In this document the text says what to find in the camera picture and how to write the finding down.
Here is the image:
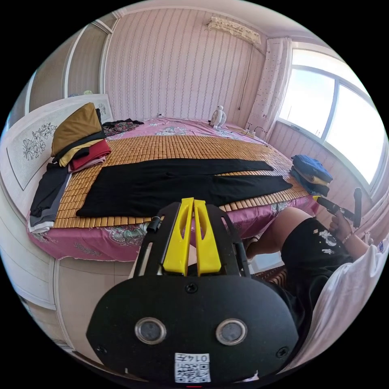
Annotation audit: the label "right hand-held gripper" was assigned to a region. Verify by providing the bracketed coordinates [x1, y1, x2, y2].
[312, 195, 355, 222]

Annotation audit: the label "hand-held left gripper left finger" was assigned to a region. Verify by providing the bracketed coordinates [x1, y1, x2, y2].
[162, 197, 195, 276]

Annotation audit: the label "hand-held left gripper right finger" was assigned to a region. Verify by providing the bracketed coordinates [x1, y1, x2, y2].
[194, 200, 222, 277]

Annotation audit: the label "person's right forearm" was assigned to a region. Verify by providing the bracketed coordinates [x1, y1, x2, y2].
[342, 232, 372, 263]

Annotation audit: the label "black long pants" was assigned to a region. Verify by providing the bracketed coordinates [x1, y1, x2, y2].
[76, 158, 293, 218]

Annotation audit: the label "person's right hand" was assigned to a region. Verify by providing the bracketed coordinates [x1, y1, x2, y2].
[329, 211, 354, 242]

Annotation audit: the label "pile of blue clothes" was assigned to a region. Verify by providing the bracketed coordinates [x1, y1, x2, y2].
[289, 154, 333, 197]

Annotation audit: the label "person's body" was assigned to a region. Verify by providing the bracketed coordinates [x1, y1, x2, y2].
[245, 206, 389, 375]

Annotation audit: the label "window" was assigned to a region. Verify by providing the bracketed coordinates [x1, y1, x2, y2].
[278, 45, 389, 195]

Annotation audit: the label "bed with woven mat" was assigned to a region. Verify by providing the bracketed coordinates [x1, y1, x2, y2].
[0, 93, 320, 269]

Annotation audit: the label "small white fan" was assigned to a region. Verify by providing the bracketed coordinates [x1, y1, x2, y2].
[209, 105, 227, 129]

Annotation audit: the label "dotted pale curtain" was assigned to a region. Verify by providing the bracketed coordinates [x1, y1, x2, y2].
[246, 38, 293, 136]

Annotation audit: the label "dark floral garment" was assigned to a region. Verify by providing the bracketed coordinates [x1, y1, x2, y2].
[102, 119, 145, 137]

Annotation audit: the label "black and grey flat garments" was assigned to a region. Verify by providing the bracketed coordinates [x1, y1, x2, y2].
[28, 162, 73, 235]

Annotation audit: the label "pile of clothes, mustard and red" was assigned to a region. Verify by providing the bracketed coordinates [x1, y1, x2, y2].
[50, 102, 113, 174]

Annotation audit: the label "wardrobe with sliding doors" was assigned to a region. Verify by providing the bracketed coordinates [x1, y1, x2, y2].
[26, 13, 118, 111]

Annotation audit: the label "white power strip with cable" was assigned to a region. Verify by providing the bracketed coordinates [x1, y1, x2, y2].
[237, 126, 269, 148]

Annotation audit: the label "covered wall air conditioner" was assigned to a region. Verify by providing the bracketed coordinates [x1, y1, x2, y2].
[207, 16, 263, 51]

